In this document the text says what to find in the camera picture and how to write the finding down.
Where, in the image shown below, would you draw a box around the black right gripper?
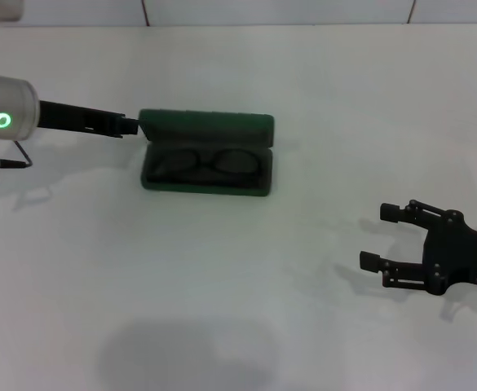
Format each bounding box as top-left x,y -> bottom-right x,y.
358,198 -> 477,297

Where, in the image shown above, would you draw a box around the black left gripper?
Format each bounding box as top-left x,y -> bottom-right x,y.
37,99 -> 142,140

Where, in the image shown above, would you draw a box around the black glasses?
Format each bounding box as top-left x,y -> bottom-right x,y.
152,147 -> 263,181

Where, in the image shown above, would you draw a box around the green glasses case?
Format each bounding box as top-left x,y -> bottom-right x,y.
139,108 -> 276,200

